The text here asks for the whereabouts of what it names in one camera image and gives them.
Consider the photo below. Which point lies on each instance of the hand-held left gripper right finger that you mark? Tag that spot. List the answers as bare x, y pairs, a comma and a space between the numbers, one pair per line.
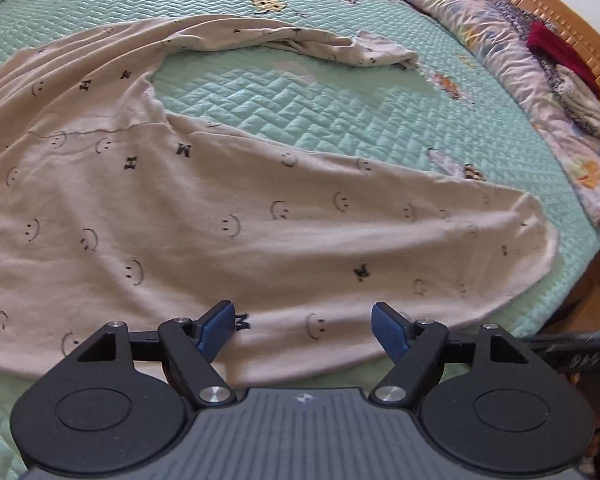
390, 329

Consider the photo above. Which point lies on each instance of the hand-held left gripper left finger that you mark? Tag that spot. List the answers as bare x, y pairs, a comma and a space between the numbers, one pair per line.
215, 329

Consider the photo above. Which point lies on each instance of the beige smiley print pants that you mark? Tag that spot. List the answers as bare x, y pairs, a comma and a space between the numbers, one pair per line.
180, 210

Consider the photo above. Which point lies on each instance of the green bee print quilted bedspread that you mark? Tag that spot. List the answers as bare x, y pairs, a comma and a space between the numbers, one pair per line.
290, 105

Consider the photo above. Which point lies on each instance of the dark red garment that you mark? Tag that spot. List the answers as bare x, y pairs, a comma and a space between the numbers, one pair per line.
560, 50

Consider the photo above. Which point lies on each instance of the pink floral duvet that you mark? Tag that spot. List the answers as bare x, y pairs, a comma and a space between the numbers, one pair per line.
480, 15

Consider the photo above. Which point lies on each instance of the black white patterned cloth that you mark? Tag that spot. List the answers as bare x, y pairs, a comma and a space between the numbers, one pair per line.
510, 10

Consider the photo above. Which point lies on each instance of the wooden bed headboard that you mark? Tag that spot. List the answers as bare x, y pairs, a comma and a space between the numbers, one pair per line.
555, 5

